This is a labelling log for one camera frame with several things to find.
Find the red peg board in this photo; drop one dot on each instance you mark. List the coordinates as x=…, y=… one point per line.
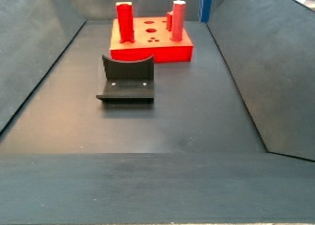
x=152, y=42

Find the tall red notched peg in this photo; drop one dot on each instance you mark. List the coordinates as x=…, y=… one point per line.
x=124, y=9

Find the red star peg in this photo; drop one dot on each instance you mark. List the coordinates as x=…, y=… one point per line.
x=168, y=20

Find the pink hexagonal peg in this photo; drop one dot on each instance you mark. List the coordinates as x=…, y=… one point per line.
x=178, y=18

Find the black curved bracket stand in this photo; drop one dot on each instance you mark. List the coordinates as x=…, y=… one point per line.
x=128, y=79

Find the blue rectangular peg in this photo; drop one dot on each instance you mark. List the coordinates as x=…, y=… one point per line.
x=204, y=10

